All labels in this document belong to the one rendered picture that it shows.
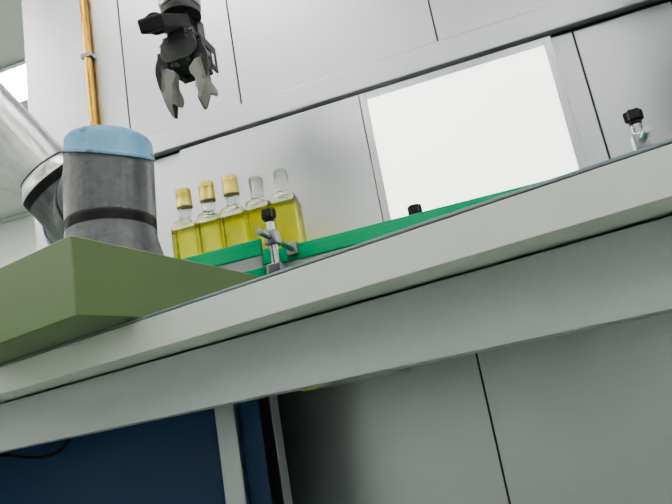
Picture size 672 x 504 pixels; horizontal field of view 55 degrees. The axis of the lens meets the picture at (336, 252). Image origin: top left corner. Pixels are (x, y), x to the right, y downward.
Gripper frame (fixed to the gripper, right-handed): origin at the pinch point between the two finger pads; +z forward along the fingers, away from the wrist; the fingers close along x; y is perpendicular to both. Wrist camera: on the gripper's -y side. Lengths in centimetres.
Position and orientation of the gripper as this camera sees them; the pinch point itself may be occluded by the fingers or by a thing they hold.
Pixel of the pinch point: (187, 105)
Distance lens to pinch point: 117.4
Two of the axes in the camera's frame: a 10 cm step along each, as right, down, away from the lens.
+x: -9.4, 2.3, 2.6
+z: 1.7, 9.6, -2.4
